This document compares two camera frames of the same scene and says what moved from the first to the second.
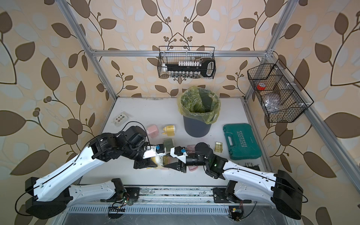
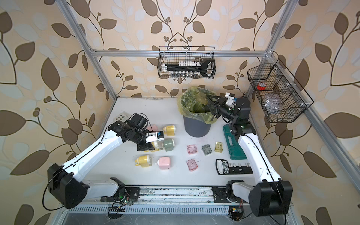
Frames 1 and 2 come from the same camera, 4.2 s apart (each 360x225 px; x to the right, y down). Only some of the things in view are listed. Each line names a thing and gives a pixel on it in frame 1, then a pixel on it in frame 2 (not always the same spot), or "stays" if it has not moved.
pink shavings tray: [191, 148] stays
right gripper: [178, 166] → [219, 104]
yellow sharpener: [169, 130] stays
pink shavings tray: [192, 168] stays
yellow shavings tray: [218, 146] stays
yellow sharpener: [153, 158] → [157, 145]
